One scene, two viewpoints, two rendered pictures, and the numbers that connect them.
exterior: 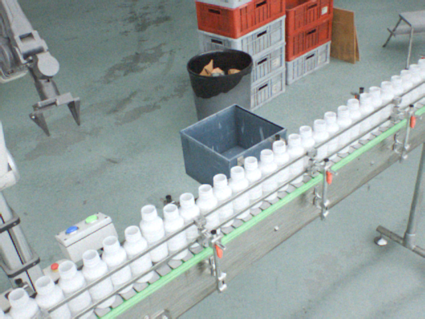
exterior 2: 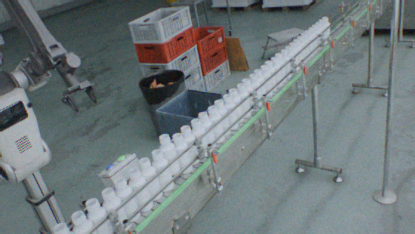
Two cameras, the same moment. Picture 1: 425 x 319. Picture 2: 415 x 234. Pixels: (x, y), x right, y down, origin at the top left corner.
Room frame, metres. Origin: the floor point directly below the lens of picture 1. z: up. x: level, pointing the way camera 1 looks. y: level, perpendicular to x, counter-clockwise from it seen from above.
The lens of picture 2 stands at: (-0.24, 0.27, 1.85)
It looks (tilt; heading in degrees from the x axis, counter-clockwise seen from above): 27 degrees down; 347
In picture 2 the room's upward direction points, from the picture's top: 11 degrees counter-clockwise
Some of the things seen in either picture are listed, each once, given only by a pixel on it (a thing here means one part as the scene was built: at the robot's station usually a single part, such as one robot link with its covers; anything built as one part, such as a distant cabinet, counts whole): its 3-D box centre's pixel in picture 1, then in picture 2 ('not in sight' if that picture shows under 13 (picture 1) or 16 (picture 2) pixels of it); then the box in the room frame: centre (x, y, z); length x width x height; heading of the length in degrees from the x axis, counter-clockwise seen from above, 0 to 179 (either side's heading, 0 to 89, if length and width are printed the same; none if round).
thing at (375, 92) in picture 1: (372, 109); (279, 68); (1.52, -0.60, 1.08); 0.06 x 0.06 x 0.17
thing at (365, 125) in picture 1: (363, 116); (276, 72); (1.48, -0.55, 1.08); 0.06 x 0.06 x 0.17
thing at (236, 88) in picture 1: (223, 104); (168, 107); (3.10, -0.13, 0.32); 0.45 x 0.45 x 0.64
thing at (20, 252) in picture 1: (17, 256); (54, 224); (1.42, 0.79, 0.65); 0.11 x 0.11 x 0.40; 37
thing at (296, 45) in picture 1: (293, 34); (202, 58); (4.25, -0.86, 0.33); 0.61 x 0.41 x 0.22; 129
